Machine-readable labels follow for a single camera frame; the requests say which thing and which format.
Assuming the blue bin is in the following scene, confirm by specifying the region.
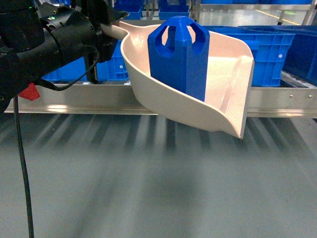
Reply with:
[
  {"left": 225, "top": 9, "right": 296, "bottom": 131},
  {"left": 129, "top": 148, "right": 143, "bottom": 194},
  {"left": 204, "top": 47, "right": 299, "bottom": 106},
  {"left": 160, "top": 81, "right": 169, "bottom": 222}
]
[
  {"left": 43, "top": 40, "right": 129, "bottom": 82},
  {"left": 205, "top": 26, "right": 295, "bottom": 87},
  {"left": 243, "top": 25, "right": 317, "bottom": 86}
]

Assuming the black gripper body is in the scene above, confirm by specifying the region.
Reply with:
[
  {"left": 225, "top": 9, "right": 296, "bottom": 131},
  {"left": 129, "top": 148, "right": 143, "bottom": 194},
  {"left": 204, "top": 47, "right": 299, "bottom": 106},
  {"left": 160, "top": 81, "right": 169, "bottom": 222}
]
[{"left": 40, "top": 0, "right": 119, "bottom": 83}]

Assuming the blue bin front right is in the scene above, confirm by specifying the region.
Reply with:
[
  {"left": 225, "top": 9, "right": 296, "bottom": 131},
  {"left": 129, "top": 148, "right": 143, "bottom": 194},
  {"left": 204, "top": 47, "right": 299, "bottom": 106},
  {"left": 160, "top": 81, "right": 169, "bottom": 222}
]
[{"left": 205, "top": 26, "right": 295, "bottom": 87}]

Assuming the red tag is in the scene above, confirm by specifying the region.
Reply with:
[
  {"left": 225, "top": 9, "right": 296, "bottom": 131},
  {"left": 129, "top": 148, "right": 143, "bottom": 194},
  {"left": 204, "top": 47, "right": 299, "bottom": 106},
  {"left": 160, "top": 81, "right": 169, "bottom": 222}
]
[{"left": 18, "top": 83, "right": 40, "bottom": 101}]

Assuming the beige plastic dustpan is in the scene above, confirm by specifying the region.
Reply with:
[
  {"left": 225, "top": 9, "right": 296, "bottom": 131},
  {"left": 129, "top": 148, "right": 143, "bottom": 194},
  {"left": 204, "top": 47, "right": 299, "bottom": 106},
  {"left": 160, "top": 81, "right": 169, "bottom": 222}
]
[{"left": 102, "top": 21, "right": 254, "bottom": 138}]

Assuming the blue plastic part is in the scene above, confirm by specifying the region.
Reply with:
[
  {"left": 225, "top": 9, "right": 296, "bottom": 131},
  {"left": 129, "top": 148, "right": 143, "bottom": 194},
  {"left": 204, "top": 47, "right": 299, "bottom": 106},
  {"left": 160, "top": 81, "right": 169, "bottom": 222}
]
[{"left": 147, "top": 16, "right": 210, "bottom": 101}]

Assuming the steel roller shelf rack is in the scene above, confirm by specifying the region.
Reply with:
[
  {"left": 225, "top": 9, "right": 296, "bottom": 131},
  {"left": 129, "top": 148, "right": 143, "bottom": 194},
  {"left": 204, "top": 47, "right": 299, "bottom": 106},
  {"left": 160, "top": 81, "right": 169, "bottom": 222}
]
[{"left": 4, "top": 0, "right": 317, "bottom": 119}]

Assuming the black cable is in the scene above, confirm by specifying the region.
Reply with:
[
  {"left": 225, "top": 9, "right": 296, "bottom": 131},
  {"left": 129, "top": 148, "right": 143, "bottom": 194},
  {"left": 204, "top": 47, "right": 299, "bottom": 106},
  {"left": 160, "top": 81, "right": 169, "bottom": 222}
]
[{"left": 13, "top": 46, "right": 100, "bottom": 238}]

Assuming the blue bin front left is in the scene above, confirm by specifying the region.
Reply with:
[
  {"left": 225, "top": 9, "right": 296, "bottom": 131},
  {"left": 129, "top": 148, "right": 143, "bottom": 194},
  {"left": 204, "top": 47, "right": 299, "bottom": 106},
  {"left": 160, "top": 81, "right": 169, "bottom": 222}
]
[{"left": 43, "top": 40, "right": 129, "bottom": 82}]

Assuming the blue bin rear right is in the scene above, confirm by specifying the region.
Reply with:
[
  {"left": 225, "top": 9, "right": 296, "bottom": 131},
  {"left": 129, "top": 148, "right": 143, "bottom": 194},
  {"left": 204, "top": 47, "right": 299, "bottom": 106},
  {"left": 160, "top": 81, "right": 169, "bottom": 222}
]
[{"left": 243, "top": 25, "right": 317, "bottom": 86}]

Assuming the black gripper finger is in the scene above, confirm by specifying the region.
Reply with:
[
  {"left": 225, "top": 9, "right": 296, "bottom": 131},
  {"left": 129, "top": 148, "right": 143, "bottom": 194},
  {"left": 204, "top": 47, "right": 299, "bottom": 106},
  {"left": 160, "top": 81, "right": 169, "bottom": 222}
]
[{"left": 106, "top": 8, "right": 129, "bottom": 25}]

